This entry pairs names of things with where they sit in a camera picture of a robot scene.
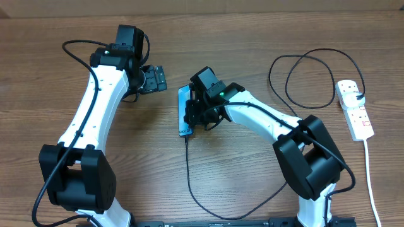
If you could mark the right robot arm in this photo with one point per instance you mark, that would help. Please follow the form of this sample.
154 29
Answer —
308 157

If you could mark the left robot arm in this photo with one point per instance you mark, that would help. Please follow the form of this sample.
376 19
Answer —
77 175

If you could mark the white USB charger plug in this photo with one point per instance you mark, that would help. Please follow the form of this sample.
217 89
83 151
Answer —
352 100

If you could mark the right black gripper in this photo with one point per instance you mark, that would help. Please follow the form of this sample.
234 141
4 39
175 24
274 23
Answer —
195 118

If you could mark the white power strip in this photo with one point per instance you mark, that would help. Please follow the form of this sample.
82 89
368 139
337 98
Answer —
357 118

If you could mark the blue Galaxy smartphone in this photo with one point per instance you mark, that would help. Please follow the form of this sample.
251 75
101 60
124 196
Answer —
184 94

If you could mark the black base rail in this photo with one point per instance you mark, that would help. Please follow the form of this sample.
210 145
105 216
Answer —
272 222

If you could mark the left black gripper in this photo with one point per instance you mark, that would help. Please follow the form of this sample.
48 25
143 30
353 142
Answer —
155 81

